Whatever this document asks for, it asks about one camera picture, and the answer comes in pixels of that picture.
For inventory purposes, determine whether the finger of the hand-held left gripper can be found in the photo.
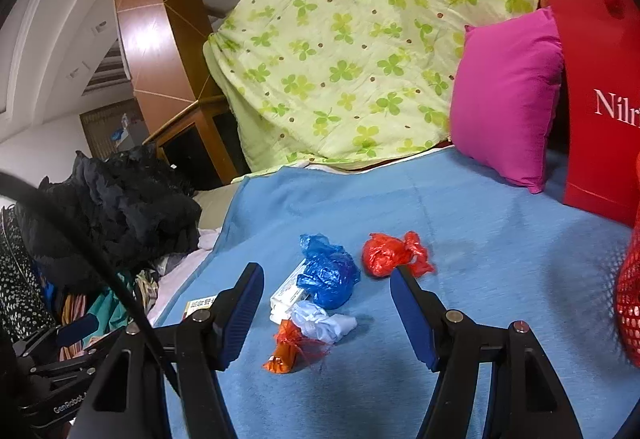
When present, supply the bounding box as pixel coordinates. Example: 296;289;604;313
12;315;126;361
20;360;101;387

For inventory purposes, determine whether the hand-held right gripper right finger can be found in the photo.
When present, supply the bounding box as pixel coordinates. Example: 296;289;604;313
390;266;583;439

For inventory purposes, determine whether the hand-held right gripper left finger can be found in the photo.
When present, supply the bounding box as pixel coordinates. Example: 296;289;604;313
67;262;265;439

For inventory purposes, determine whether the red plastic bag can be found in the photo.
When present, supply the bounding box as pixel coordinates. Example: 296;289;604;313
361;231;436;279

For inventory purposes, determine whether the blue plastic bag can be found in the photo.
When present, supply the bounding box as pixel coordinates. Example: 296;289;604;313
298;234;362;311

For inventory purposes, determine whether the red mesh basket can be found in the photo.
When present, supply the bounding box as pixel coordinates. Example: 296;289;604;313
615;221;640;362

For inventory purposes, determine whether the pile of colourful clothes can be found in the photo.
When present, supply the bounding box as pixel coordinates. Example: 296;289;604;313
42;264;161;360

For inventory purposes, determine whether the white cardboard box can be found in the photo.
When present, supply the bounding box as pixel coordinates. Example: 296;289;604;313
270;259;313;325

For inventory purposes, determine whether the small yellow label box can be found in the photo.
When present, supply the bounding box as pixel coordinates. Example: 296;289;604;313
182;295;218;320

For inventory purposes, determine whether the orange crumpled wrapper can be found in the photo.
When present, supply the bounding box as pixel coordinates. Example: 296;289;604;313
263;319;331;376

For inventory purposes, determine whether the black white dotted cloth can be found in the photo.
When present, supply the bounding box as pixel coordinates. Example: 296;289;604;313
0;206;58;345

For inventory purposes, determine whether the white bed sheet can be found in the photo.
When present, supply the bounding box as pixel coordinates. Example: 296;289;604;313
150;224;223;315

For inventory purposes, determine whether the white crumpled plastic bag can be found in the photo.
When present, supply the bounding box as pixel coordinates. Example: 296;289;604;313
290;301;358;345

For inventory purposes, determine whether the blue blanket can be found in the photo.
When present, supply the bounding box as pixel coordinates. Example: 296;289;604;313
155;146;640;439

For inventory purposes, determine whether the black crumpled cloth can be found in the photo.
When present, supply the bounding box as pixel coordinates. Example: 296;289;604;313
15;144;203;290

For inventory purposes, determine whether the brown lattice door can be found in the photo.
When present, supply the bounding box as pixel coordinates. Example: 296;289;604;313
80;98;151;160

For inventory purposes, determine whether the magenta pillow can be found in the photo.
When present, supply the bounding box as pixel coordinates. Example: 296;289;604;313
448;6;566;195

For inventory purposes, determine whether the ceiling air vent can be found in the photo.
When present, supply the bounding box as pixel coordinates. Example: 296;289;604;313
80;49;132;95

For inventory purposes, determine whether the green clover print quilt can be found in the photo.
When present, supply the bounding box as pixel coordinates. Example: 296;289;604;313
202;0;576;177

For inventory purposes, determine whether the red paper bag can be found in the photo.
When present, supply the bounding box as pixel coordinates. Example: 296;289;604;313
539;0;640;227

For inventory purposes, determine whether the black cable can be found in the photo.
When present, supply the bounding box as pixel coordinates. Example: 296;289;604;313
0;170;181;397

